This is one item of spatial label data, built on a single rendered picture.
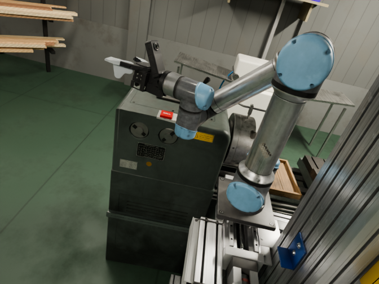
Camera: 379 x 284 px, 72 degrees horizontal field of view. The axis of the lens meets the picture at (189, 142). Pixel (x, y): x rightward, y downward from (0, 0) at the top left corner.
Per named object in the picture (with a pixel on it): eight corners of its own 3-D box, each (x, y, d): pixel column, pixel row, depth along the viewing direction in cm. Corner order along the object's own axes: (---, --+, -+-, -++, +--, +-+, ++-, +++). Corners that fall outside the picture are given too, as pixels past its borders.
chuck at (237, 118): (221, 173, 155) (237, 127, 140) (219, 146, 183) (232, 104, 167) (227, 174, 156) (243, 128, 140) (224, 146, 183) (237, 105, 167)
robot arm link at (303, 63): (264, 197, 93) (344, 38, 64) (253, 224, 81) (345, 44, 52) (233, 181, 97) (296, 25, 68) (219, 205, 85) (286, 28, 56)
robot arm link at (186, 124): (203, 132, 94) (211, 104, 88) (189, 144, 85) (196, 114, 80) (184, 123, 97) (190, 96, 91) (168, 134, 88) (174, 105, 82)
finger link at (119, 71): (101, 75, 83) (131, 82, 85) (104, 57, 80) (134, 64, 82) (102, 73, 85) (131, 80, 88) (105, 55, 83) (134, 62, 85)
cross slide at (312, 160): (324, 202, 153) (327, 196, 150) (302, 159, 189) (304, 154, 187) (353, 208, 154) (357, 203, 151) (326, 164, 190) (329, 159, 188)
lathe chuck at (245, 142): (227, 174, 156) (243, 128, 140) (224, 146, 183) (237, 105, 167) (241, 177, 156) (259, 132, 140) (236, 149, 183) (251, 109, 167)
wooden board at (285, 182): (251, 190, 158) (254, 185, 156) (245, 155, 189) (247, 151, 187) (299, 199, 160) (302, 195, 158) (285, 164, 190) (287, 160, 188)
